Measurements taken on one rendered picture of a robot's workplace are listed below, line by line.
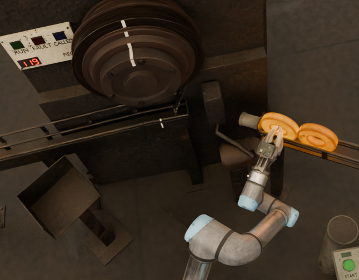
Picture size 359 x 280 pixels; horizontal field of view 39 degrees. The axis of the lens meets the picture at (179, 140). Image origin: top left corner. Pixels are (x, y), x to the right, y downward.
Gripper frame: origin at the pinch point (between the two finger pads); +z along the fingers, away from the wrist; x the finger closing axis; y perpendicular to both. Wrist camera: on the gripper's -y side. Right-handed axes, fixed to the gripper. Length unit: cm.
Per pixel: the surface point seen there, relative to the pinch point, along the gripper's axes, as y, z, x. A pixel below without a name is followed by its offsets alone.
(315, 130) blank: 8.2, 2.1, -15.0
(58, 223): 10, -71, 70
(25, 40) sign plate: 55, -10, 86
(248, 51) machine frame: 8.8, 23.7, 21.2
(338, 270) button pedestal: 1, -43, -40
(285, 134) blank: -2.1, -1.5, -3.3
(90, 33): 64, -2, 56
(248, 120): -2.1, -1.2, 13.1
